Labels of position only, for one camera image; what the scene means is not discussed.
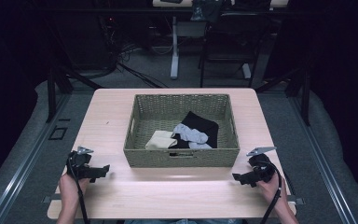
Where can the person's right hand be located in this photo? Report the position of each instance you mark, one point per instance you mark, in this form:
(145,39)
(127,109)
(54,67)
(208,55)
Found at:
(272,191)

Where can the black metal stand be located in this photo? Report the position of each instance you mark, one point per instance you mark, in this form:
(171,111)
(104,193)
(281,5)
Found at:
(54,90)
(304,93)

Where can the black cloth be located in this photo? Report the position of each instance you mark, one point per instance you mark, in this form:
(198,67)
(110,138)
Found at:
(200,124)

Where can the dark bag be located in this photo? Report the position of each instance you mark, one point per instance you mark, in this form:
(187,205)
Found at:
(205,10)

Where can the person's left hand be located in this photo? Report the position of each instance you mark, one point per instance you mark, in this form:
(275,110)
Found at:
(70,189)

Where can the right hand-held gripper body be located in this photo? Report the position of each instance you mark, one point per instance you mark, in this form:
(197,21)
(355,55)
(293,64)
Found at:
(262,168)

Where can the metal floor rail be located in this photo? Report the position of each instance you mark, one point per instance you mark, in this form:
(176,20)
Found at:
(21,165)
(321,161)

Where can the beige cloth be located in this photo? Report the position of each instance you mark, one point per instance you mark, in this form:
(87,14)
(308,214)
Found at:
(161,140)

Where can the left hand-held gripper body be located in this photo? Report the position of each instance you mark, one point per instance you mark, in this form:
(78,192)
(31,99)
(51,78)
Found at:
(80,161)

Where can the white-legged desk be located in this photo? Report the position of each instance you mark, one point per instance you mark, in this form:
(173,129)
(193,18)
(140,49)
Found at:
(174,46)

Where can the grey sock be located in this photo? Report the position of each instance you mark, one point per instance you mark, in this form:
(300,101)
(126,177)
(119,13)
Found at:
(191,134)

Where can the green woven basket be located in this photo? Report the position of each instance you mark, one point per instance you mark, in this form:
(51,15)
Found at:
(155,118)

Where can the black chair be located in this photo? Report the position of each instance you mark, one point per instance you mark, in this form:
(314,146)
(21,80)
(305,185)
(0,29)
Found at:
(230,40)

